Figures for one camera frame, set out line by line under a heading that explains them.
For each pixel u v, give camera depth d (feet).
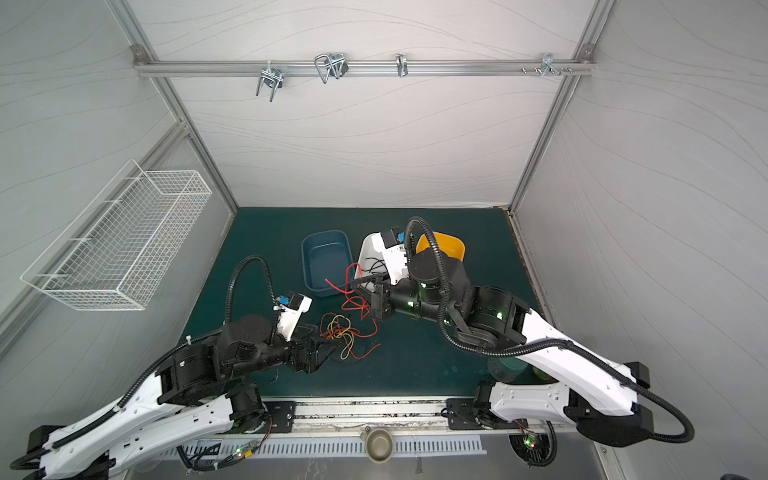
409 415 2.46
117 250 2.24
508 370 2.35
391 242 1.55
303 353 1.85
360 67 2.60
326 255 3.46
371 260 3.42
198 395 1.49
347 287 2.99
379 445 2.27
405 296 1.50
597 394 1.24
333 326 2.75
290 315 1.90
